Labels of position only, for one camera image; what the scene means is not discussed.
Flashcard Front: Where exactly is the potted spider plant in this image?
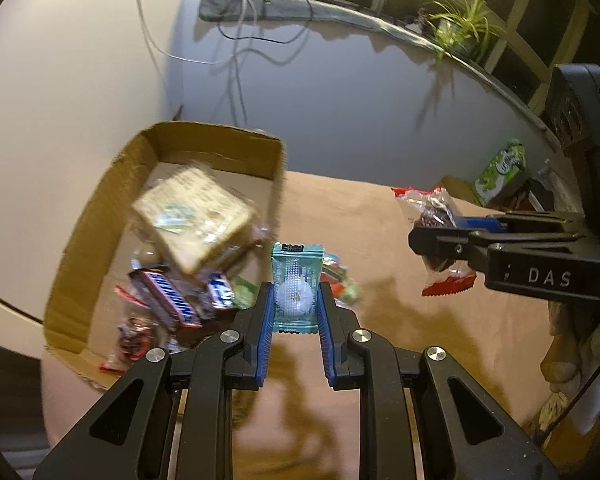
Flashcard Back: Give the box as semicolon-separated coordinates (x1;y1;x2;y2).
418;0;506;64

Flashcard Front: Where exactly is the green round candy packet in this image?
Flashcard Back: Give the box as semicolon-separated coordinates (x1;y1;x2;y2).
230;276;259;310

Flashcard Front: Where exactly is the packaged sliced bread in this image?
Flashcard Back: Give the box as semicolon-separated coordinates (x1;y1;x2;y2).
132;162;258;278

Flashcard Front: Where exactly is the black cable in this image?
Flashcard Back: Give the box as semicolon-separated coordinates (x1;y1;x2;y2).
214;0;314;66

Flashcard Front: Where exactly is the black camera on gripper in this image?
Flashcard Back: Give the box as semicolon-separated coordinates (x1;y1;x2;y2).
545;64;600;234

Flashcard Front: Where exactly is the dark pastry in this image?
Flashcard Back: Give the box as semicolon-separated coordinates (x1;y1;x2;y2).
391;188;477;297

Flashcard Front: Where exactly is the red blue jelly cup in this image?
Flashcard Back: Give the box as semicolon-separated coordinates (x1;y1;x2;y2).
321;252;361;307

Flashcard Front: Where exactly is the white cable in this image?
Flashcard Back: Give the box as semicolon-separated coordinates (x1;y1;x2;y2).
132;0;261;68

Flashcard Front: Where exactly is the white gloved hand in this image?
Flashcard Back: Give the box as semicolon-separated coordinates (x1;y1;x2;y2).
541;301;600;434

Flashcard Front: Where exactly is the dark Snickers bar Japanese label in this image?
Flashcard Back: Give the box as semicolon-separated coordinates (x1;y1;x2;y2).
204;271;236;312

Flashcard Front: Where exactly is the brown Snickers bar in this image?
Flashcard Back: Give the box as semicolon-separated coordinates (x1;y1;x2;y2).
128;269;202;333

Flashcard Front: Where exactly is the teal donut candy packet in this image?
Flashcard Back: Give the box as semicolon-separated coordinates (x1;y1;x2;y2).
271;242;324;334

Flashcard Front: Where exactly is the cardboard box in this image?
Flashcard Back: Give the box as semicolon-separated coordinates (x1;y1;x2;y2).
43;122;286;388

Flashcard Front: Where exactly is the green white gift bag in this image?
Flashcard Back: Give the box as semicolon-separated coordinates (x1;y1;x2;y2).
472;139;526;206

